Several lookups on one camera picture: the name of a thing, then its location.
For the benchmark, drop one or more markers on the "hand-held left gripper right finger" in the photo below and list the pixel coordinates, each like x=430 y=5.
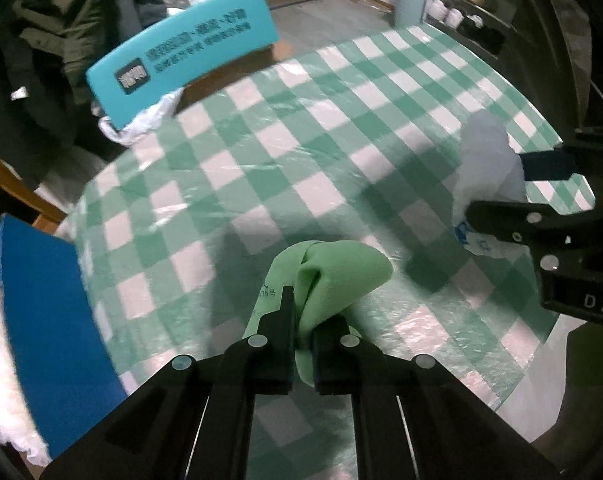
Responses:
x=331 y=360

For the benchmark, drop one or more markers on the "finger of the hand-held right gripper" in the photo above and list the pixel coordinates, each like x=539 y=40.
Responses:
x=511 y=220
x=546 y=165

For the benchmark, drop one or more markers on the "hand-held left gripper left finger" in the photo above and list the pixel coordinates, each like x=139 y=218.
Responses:
x=279 y=355

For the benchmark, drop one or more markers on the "metal shoe rack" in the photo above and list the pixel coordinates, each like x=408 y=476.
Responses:
x=491 y=25

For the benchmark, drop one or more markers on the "white shoe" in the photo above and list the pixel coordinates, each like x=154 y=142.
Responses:
x=454 y=17
x=438 y=8

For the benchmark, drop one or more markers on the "green checked tablecloth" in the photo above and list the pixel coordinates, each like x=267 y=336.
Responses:
x=281 y=160

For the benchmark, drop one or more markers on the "light blue trash bin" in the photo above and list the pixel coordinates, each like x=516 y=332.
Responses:
x=409 y=10

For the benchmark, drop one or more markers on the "white thin plastic bag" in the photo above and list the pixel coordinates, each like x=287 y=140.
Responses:
x=136 y=125

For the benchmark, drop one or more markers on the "teal backed chair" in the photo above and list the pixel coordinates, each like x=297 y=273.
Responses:
x=191 y=50

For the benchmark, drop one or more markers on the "black hanging coat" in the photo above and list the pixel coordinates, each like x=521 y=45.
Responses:
x=11 y=110

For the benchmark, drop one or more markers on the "olive green jacket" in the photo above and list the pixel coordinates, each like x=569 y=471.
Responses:
x=66 y=15

